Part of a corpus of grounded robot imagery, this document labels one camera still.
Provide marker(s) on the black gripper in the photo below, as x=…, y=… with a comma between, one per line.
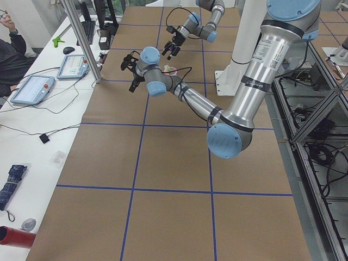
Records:
x=137, y=78
x=176, y=39

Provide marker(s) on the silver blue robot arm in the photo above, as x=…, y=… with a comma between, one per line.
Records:
x=267, y=30
x=192, y=26

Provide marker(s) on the pink mesh pen holder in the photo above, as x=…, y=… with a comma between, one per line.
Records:
x=170, y=70

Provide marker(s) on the black box with label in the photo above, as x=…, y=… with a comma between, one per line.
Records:
x=104, y=40

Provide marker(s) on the far blue teach pendant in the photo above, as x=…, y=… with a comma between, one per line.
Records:
x=74, y=66

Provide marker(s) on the blue teach pendant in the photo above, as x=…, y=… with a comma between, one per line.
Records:
x=74, y=66
x=33, y=90

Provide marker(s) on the black keyboard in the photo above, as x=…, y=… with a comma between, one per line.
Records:
x=89, y=30

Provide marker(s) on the black computer mouse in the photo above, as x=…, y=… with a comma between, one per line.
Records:
x=67, y=50

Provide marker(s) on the black monitor stand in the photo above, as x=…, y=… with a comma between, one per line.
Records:
x=101, y=8

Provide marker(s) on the green plastic clamp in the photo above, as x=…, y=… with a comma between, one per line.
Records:
x=56, y=41

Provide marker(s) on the near blue teach pendant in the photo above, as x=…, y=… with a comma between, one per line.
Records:
x=33, y=90

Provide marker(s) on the small black box device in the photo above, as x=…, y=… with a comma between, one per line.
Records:
x=44, y=138

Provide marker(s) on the clear plastic bag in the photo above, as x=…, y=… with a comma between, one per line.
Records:
x=58, y=159

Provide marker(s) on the person in black jacket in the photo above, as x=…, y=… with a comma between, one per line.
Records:
x=14, y=62

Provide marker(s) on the folded blue umbrella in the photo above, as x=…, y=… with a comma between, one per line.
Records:
x=14, y=177

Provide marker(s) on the round silver tape roll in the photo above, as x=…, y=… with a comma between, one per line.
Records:
x=28, y=224

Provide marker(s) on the red cylinder bottle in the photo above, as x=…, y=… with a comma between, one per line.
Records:
x=16, y=237

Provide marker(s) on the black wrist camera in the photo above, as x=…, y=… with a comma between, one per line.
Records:
x=129, y=62
x=171, y=29

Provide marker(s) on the aluminium frame post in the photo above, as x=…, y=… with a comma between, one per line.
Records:
x=81, y=37

